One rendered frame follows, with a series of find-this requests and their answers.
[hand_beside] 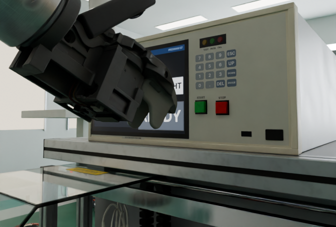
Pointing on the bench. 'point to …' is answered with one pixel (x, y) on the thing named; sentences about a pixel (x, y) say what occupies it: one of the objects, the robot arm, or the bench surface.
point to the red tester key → (221, 107)
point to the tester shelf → (211, 165)
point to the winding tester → (250, 85)
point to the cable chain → (163, 221)
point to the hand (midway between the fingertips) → (169, 102)
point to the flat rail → (202, 209)
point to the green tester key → (200, 107)
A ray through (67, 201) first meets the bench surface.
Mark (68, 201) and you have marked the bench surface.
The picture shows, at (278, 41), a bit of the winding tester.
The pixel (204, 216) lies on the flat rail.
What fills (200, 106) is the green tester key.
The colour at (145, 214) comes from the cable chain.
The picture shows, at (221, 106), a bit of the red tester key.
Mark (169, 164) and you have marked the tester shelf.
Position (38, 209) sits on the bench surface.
